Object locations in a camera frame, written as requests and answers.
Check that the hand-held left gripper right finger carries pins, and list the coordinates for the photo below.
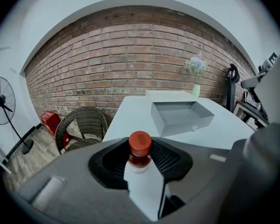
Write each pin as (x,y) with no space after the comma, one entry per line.
(200,171)

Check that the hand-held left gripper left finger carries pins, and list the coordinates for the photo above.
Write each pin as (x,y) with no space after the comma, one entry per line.
(79,183)

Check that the grey drawer box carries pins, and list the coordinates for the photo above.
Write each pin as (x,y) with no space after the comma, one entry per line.
(177,122)

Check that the small red-capped bottle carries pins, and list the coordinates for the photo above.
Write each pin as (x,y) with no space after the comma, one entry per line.
(140,143)

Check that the brown wicker chair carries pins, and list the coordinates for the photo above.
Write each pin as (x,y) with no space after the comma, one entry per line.
(84,118)

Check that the black desk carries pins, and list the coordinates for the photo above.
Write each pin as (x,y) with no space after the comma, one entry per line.
(247,113)

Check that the white side desk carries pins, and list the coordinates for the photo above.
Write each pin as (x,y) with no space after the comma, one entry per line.
(1,165)

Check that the pale green vase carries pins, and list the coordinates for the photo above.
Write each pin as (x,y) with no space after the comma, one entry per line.
(196,90)

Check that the black office chair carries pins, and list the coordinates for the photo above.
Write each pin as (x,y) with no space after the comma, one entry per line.
(231,90)

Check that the blue artificial flowers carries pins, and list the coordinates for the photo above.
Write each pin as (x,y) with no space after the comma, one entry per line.
(196,64)

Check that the black standing fan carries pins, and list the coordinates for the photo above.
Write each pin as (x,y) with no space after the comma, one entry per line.
(1,100)

